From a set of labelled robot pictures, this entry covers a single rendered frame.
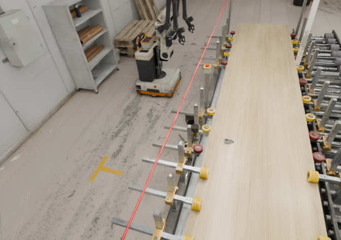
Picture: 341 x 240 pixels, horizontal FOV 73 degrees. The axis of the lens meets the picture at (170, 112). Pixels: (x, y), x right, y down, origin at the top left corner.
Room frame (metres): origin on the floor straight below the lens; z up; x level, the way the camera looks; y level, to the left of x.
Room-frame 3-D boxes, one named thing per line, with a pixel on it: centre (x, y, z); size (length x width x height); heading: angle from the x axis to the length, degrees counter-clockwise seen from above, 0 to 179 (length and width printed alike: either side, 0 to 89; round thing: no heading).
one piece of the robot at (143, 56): (3.58, 0.23, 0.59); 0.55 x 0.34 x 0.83; 158
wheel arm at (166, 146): (1.33, -0.01, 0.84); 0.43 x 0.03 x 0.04; 69
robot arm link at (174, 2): (3.17, -0.20, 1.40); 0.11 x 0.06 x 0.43; 158
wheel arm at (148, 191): (0.84, 0.12, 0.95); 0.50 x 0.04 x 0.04; 69
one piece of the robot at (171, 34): (3.44, -0.13, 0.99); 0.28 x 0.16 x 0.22; 158
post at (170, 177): (0.85, 0.04, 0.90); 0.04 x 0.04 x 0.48; 69
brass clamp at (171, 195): (0.83, 0.05, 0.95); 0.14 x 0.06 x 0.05; 159
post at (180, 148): (1.09, -0.05, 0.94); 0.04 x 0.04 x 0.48; 69
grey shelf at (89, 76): (4.07, 1.36, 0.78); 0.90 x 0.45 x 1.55; 159
